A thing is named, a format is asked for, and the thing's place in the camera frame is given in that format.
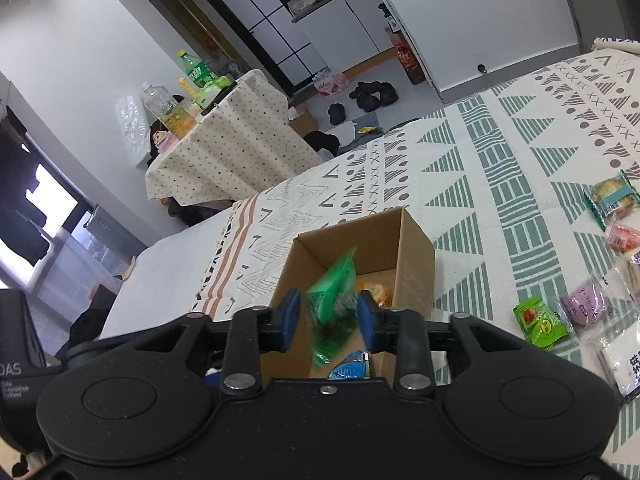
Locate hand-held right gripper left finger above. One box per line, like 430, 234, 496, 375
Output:
102, 288, 302, 394

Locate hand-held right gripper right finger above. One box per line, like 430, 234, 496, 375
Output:
357, 291, 548, 394

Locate translucent green snack packet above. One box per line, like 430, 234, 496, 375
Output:
306, 246, 360, 365

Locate brown cardboard box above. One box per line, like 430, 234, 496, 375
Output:
267, 206, 436, 381

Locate small green snack packet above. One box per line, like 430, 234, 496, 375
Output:
513, 295, 571, 351

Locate round purple snack packet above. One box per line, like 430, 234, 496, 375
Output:
557, 270, 626, 333

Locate white snack packet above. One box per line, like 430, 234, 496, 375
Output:
595, 310, 640, 401

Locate clear red snack packet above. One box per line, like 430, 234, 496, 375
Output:
605, 221, 640, 253

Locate long purple snack packet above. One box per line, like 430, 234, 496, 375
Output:
620, 250, 640, 306

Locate orange biscuit packet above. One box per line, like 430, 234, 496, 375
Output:
357, 282, 396, 308

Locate blue snack packet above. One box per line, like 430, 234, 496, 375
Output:
327, 351, 372, 380

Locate white mattress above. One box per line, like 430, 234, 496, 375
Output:
100, 205, 236, 341

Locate dark hanging clothes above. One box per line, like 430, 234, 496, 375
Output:
0, 110, 51, 267

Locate black bag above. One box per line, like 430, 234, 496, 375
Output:
302, 130, 341, 161

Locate dotted cream tablecloth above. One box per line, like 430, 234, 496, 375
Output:
145, 69, 323, 206

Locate grey cloth yellow tag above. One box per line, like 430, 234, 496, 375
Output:
332, 112, 386, 156

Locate small floor cardboard box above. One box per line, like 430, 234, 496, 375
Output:
289, 105, 317, 136

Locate orange drink container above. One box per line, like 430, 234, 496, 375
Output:
162, 105, 199, 138

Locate pink bottle pack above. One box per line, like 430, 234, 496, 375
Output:
314, 71, 348, 97

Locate green carton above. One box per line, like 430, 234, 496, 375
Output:
192, 76, 231, 109

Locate clear plastic bag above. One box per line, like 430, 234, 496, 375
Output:
116, 92, 152, 168

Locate clear plastic bottle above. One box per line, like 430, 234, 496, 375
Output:
140, 81, 176, 122

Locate dark red bottle pack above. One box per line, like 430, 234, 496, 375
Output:
393, 35, 426, 85

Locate green soda bottle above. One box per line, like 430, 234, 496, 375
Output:
177, 50, 216, 88

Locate green biscuit packet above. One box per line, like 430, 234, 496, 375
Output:
582, 170, 640, 221

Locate white cabinet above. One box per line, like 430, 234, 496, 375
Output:
292, 0, 396, 76

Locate black framed glass door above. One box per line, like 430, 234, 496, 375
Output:
189, 0, 333, 96

